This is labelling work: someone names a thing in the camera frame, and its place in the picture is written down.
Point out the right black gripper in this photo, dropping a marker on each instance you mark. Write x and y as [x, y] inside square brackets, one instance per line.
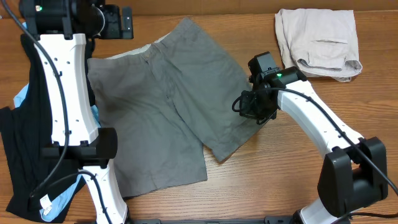
[247, 111]

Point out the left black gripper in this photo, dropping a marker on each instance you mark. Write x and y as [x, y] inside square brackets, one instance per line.
[115, 32]

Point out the grey shorts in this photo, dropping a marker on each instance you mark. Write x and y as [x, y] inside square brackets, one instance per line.
[167, 101]

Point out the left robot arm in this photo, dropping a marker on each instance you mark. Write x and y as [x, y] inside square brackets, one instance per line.
[60, 30]

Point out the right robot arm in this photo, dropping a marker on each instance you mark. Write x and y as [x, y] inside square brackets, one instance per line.
[354, 168]

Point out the folded beige shorts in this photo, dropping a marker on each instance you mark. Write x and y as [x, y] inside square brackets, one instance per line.
[320, 42]

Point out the black garment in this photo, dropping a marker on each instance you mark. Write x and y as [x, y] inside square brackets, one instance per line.
[21, 140]

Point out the light blue garment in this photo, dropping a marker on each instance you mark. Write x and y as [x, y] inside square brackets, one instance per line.
[62, 199]

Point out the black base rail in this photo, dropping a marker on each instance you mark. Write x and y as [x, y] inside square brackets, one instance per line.
[266, 220]

